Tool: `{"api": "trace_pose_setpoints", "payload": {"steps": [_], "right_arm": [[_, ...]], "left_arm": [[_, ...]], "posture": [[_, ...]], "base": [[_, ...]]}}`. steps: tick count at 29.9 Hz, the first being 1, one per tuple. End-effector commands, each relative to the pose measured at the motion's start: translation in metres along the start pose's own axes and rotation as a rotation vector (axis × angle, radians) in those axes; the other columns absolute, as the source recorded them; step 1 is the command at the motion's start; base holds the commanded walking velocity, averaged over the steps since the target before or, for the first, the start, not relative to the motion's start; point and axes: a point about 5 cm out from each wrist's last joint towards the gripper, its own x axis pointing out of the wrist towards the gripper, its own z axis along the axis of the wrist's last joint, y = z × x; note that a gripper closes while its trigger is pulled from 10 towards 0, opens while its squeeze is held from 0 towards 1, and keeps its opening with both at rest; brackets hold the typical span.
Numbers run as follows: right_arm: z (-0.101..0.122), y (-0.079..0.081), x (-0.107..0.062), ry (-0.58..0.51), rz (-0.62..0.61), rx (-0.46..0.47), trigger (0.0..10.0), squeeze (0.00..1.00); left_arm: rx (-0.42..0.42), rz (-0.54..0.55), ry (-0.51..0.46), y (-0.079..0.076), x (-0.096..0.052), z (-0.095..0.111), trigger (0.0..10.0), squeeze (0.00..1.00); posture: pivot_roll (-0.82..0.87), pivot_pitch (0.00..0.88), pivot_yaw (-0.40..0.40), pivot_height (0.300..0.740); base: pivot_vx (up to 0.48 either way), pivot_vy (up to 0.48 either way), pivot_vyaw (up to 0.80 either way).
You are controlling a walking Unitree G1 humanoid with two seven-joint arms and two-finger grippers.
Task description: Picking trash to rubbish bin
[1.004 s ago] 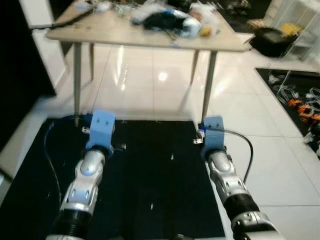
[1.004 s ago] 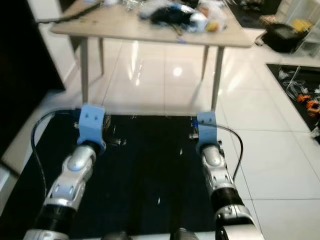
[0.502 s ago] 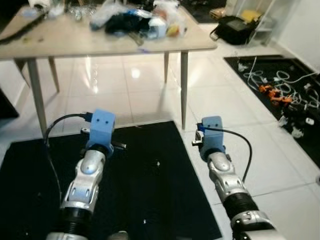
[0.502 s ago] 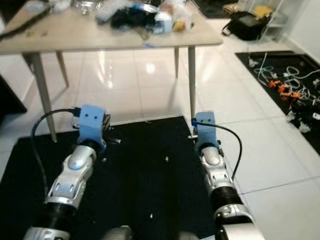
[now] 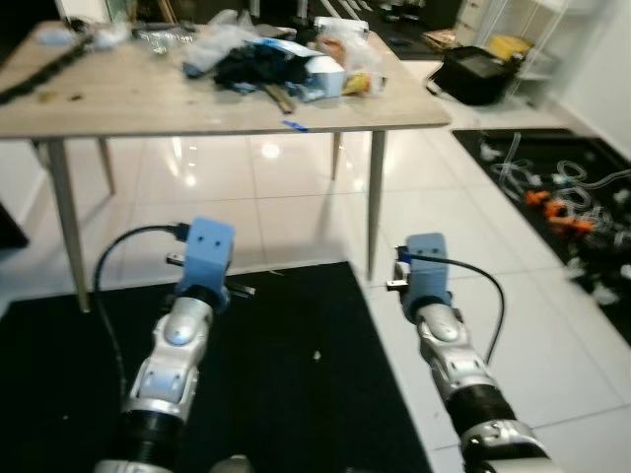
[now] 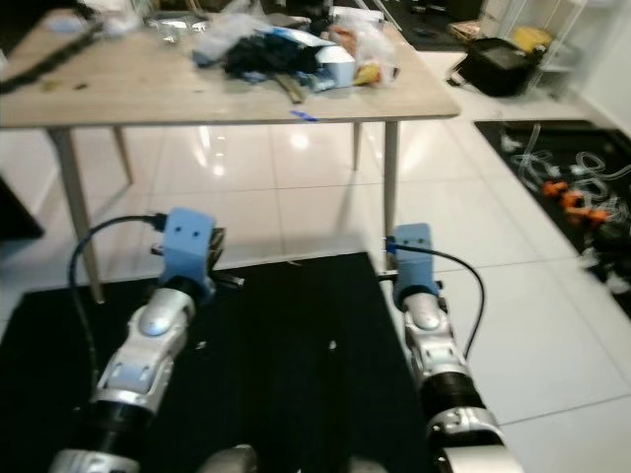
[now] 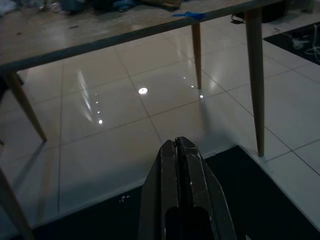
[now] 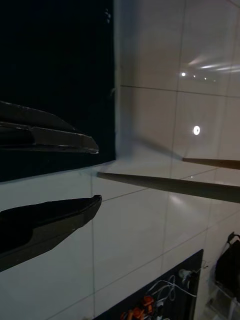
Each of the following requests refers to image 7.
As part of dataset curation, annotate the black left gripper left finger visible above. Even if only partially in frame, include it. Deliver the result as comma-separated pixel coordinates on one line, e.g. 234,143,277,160
137,139,181,240

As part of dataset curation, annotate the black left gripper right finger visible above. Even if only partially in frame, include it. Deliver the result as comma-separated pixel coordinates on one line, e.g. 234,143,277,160
174,136,238,240

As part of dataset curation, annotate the black floor mat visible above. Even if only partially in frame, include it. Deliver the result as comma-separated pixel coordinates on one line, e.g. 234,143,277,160
263,21,320,66
32,144,320,240

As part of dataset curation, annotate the light wooden table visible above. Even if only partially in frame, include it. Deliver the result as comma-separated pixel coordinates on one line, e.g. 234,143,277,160
0,0,286,240

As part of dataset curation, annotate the blue tape strip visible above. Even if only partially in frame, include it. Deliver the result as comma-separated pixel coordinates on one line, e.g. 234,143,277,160
172,11,207,22

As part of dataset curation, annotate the blue cloth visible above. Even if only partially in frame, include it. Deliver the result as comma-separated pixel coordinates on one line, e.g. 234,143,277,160
109,0,141,13

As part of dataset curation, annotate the white tangled cable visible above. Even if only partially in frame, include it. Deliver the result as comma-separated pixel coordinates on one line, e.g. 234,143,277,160
284,24,320,63

